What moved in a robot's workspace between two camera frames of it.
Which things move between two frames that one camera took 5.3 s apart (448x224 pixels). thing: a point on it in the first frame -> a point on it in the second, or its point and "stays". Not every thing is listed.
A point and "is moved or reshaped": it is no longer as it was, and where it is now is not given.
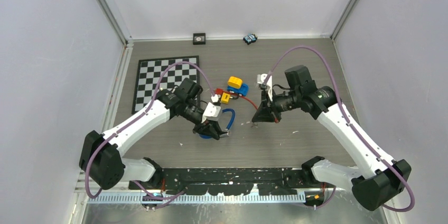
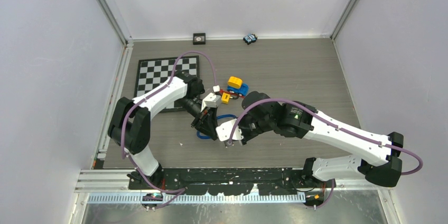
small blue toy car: x=250 y=38 stays
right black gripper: x=267 y=111 -> x=246 y=138
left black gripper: x=208 y=128 stays
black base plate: x=227 y=180 stays
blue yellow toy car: x=235 y=85 stays
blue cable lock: x=226 y=133 is moved or reshaped
